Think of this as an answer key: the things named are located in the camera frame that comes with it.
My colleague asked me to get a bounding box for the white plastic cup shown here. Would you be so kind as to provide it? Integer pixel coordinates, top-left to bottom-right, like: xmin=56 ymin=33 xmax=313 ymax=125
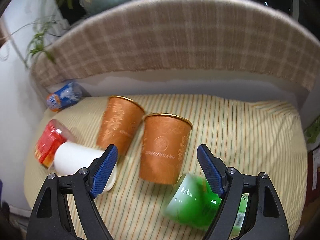
xmin=53 ymin=142 xmax=118 ymax=198

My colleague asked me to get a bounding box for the blue orange drink can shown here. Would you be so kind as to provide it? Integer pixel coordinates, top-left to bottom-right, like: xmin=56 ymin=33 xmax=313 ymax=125
xmin=46 ymin=81 xmax=82 ymax=112

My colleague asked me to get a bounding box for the green plastic jar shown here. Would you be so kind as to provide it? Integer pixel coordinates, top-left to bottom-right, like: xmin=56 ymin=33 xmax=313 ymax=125
xmin=161 ymin=173 xmax=222 ymax=231

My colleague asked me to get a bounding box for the green potted plant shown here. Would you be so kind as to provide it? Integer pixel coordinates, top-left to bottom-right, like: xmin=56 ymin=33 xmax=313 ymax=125
xmin=1 ymin=0 xmax=87 ymax=69

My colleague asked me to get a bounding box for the red snack canister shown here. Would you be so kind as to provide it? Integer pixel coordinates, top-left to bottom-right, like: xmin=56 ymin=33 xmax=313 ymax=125
xmin=35 ymin=119 xmax=76 ymax=168

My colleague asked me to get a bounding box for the orange paper cup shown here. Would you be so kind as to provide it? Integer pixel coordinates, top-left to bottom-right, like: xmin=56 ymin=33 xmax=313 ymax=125
xmin=97 ymin=95 xmax=145 ymax=155
xmin=139 ymin=113 xmax=193 ymax=185

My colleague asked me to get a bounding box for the plaid beige sofa backrest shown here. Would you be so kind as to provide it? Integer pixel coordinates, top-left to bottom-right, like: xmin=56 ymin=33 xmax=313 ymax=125
xmin=31 ymin=0 xmax=319 ymax=90

